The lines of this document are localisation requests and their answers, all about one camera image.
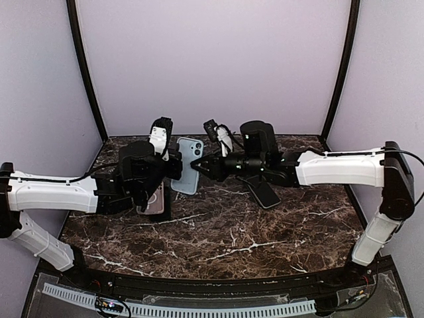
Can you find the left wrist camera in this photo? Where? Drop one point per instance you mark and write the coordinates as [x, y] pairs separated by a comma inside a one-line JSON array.
[[160, 134]]

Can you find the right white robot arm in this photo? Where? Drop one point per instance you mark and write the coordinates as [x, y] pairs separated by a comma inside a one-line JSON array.
[[384, 167]]

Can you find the right black frame post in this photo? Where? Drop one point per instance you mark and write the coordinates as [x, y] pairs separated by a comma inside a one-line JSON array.
[[343, 68]]

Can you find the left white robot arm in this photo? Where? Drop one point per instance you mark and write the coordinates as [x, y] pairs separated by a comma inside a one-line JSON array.
[[137, 174]]

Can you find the small circuit board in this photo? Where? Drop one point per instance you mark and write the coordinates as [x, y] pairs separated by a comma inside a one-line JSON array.
[[108, 305]]

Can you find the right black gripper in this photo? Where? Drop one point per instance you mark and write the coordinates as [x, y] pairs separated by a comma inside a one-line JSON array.
[[216, 171]]

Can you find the white slotted cable duct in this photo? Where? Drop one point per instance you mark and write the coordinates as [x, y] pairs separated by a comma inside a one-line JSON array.
[[131, 309]]

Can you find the dark smartphone on table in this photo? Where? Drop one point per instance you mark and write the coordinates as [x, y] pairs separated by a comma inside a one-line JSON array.
[[263, 194]]

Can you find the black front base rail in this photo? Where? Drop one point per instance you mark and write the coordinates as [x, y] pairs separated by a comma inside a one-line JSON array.
[[319, 284]]

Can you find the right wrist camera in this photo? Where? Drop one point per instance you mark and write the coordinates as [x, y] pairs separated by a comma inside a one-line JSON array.
[[220, 135]]

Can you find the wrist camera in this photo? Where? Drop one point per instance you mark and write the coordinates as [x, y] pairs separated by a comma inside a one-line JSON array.
[[220, 135], [160, 134]]

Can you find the black frame post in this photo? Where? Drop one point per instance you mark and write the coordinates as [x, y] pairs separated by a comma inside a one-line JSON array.
[[343, 68], [77, 38]]

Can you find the left black frame post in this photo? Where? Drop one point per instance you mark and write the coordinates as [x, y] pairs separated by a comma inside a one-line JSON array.
[[77, 38]]

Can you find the light blue phone case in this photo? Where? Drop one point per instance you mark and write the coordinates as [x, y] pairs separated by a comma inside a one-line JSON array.
[[191, 149]]

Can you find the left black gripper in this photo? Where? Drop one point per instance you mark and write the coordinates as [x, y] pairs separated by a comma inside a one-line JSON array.
[[175, 172]]

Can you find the black phone case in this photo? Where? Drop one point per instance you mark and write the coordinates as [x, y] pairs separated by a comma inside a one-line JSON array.
[[167, 214]]

